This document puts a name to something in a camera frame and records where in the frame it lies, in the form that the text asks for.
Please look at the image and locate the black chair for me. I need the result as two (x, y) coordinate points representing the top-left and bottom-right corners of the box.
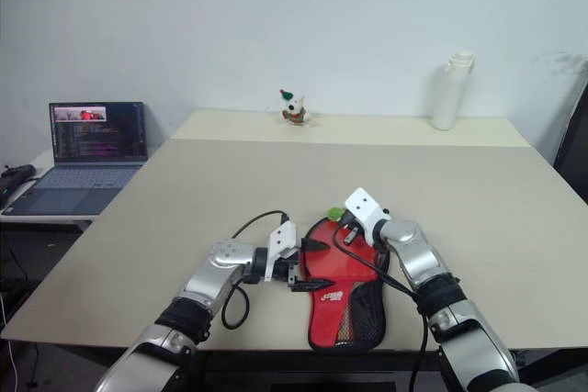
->
(552, 84), (588, 205)

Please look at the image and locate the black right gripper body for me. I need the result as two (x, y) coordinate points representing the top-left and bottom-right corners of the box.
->
(338, 208), (369, 238)

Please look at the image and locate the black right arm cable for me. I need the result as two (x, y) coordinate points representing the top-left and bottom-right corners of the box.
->
(333, 221), (434, 392)

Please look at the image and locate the red table tennis paddle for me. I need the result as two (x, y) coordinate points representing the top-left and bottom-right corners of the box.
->
(308, 220), (385, 348)

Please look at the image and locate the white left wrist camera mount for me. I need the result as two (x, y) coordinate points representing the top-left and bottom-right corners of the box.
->
(265, 221), (297, 283)

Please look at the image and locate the white plush dog toy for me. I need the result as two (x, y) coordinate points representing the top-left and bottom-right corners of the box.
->
(278, 87), (314, 128)

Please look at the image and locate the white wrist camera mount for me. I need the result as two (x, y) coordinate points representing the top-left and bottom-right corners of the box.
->
(265, 221), (297, 283)
(344, 186), (392, 247)

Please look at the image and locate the open grey laptop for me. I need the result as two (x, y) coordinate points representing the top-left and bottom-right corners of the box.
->
(6, 100), (150, 217)

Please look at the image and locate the red black mesh paddle case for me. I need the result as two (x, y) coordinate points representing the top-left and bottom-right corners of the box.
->
(304, 216), (392, 353)

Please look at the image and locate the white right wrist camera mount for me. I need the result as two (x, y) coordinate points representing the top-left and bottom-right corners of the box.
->
(344, 186), (392, 247)

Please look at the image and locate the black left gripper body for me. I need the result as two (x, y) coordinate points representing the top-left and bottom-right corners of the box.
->
(274, 248), (303, 286)

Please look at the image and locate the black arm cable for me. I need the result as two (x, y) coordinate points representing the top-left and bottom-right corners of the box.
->
(333, 221), (434, 392)
(221, 210), (291, 330)

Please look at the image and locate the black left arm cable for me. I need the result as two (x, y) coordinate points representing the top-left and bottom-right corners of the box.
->
(221, 210), (291, 330)

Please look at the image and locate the white water bottle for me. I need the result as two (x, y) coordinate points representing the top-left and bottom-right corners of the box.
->
(430, 50), (475, 130)

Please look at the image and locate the black device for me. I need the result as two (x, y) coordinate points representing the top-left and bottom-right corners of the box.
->
(0, 162), (38, 183)

